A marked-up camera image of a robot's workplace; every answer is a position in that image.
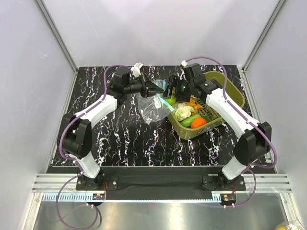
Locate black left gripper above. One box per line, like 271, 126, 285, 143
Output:
124, 73, 164, 99

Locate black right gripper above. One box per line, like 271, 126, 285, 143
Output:
161, 75, 194, 103

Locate clear zip top bag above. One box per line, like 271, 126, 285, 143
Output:
137, 80, 174, 124

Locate green toy apple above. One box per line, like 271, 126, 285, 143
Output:
164, 97, 176, 105

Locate olive green plastic bin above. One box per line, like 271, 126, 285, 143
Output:
167, 80, 245, 140

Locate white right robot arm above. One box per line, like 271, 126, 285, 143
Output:
164, 61, 274, 190

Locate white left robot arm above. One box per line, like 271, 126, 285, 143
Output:
57, 63, 164, 190

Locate white toy cauliflower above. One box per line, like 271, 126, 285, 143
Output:
173, 103, 195, 121

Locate orange toy carrot pieces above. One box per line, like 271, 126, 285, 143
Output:
185, 98, 203, 113

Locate green toy cucumber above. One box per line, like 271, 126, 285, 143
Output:
180, 114, 201, 127

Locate orange toy fruit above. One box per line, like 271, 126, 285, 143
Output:
190, 117, 207, 129

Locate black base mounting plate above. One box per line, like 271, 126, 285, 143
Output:
76, 166, 246, 202

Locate yellow object at corner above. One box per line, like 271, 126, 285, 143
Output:
275, 223, 304, 230

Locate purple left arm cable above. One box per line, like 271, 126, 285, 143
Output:
55, 64, 135, 229

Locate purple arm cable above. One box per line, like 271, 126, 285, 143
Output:
184, 56, 279, 208
55, 64, 135, 229

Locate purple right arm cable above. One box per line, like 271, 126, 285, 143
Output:
184, 56, 279, 208

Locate aluminium frame rail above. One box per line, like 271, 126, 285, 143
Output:
32, 174, 292, 206

